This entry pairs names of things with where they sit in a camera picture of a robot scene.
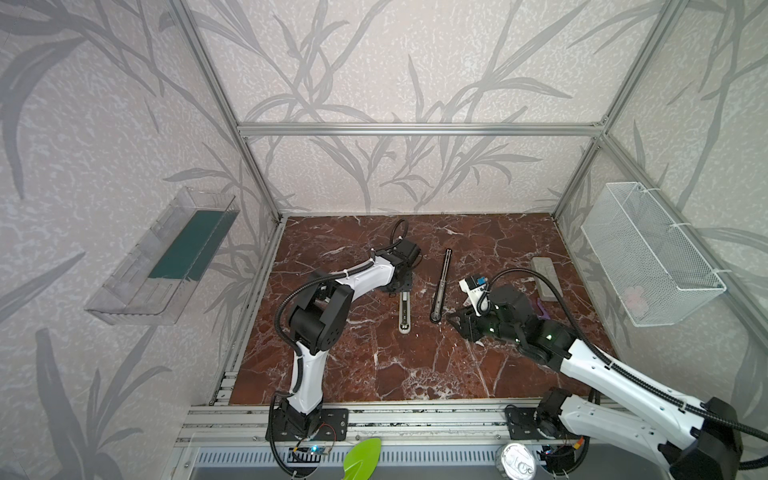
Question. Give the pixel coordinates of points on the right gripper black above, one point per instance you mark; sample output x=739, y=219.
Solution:
x=471, y=321

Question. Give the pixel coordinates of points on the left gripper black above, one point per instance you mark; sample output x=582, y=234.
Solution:
x=402, y=282

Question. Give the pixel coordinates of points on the black stapler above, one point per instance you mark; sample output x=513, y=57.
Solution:
x=439, y=296

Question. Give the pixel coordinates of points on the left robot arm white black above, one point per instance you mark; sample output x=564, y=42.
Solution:
x=312, y=319

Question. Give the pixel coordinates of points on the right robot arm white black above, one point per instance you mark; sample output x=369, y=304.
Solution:
x=690, y=438

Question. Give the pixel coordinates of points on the purple pink hand rake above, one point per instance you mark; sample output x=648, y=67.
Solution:
x=544, y=313

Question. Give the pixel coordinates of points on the pink item in basket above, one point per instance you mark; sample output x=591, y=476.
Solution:
x=635, y=301

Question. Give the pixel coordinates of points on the round silver can lid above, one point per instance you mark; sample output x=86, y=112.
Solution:
x=515, y=461

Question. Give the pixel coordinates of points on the green leaf sticker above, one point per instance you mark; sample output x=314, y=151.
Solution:
x=362, y=460

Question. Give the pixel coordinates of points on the small green circuit board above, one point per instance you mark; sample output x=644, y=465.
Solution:
x=313, y=450

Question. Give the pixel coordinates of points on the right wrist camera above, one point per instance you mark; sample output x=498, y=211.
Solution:
x=476, y=289

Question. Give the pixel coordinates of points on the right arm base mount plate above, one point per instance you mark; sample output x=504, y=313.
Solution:
x=521, y=423

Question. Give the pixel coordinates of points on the white wire mesh basket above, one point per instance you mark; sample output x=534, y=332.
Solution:
x=639, y=244

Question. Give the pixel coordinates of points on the clear plastic wall tray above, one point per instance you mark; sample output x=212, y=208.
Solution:
x=153, y=284

